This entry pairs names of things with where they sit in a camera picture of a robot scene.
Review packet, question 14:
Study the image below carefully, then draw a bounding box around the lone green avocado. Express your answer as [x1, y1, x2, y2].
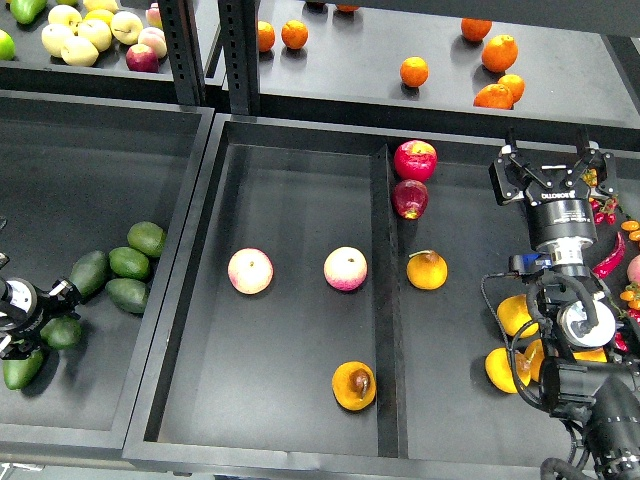
[2, 349, 45, 391]

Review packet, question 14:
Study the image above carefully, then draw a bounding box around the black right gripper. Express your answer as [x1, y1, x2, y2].
[489, 126, 615, 250]

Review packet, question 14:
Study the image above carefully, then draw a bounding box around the pale yellow apple front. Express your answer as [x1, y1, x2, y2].
[61, 36, 99, 67]

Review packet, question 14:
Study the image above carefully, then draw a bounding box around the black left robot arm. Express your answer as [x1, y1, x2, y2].
[1, 277, 82, 360]

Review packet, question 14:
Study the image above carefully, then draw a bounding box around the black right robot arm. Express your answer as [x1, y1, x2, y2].
[489, 129, 639, 479]

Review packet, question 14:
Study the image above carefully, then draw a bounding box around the orange lower right front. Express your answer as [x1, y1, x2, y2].
[473, 83, 514, 110]

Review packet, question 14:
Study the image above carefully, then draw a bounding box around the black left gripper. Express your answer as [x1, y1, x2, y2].
[1, 278, 83, 360]

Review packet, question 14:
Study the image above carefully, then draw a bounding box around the orange top right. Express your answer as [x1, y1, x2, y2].
[460, 18, 493, 42]

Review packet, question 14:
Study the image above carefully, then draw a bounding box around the pale yellow apple left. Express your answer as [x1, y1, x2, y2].
[41, 24, 74, 58]

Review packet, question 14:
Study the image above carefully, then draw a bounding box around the red apple on shelf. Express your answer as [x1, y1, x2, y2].
[125, 43, 159, 73]

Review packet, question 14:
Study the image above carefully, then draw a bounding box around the pale yellow apple centre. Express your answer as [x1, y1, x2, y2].
[77, 19, 113, 52]

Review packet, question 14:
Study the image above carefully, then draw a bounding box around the pink yellow apple right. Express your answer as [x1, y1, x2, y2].
[323, 246, 368, 292]

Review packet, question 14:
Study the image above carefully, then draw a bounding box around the lime green fruit edge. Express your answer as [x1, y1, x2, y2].
[0, 30, 16, 61]

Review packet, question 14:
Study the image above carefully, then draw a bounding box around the peach at right edge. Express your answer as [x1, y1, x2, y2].
[626, 255, 640, 284]

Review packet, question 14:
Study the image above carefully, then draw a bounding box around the yellow pear brown stem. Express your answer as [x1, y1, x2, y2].
[331, 361, 377, 412]

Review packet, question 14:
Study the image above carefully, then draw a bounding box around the pink peach on shelf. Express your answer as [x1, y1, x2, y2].
[138, 27, 168, 59]

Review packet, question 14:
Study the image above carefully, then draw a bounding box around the green avocado middle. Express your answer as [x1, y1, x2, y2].
[109, 246, 151, 281]

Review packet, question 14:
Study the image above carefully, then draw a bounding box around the red chili pepper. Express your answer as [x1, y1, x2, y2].
[592, 231, 626, 279]

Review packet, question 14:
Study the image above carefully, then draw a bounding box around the bright red apple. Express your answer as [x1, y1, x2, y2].
[393, 140, 438, 182]

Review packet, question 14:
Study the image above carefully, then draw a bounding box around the orange middle shelf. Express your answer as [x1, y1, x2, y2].
[399, 56, 430, 88]

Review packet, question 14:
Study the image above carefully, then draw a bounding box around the large orange right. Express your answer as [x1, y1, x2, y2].
[481, 34, 519, 73]

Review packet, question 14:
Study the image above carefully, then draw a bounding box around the cherry tomato bunch lower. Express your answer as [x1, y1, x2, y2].
[614, 282, 639, 353]

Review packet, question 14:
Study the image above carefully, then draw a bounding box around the black left tray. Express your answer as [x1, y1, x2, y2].
[1, 91, 214, 463]

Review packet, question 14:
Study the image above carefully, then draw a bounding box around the orange tomatoes right edge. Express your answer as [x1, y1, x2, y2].
[620, 220, 640, 242]

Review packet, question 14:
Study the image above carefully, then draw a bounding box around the black centre divided tray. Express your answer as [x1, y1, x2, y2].
[123, 115, 570, 479]

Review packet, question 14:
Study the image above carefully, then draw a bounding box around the pink yellow apple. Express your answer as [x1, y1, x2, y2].
[227, 248, 274, 295]
[323, 246, 368, 292]

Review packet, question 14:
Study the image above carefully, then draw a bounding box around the orange lower right back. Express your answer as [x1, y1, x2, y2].
[498, 74, 526, 103]

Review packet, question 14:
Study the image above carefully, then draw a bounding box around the dark red apple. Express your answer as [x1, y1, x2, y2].
[391, 179, 429, 220]

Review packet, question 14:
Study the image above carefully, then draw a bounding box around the pink yellow apple left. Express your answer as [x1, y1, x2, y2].
[227, 248, 274, 295]

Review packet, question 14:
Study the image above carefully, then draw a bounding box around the cherry tomato bunch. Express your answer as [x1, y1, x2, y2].
[582, 168, 618, 225]
[614, 282, 639, 353]

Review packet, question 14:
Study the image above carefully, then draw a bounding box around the dark green avocado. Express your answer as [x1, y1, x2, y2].
[40, 316, 82, 350]

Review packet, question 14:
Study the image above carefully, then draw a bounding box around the cherry tomato bunch upper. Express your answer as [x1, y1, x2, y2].
[582, 168, 618, 225]

